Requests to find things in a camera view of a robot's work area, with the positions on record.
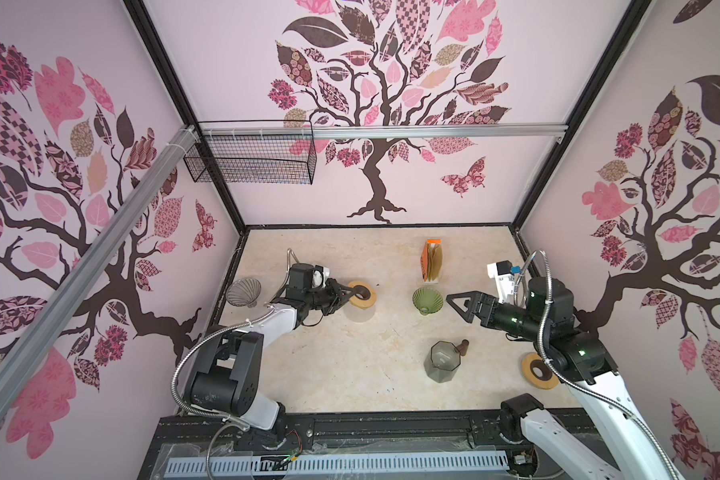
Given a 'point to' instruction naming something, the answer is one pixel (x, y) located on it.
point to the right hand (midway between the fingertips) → (457, 299)
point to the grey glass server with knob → (444, 360)
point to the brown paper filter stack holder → (431, 260)
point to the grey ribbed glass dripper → (243, 292)
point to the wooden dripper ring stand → (358, 299)
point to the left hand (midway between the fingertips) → (356, 295)
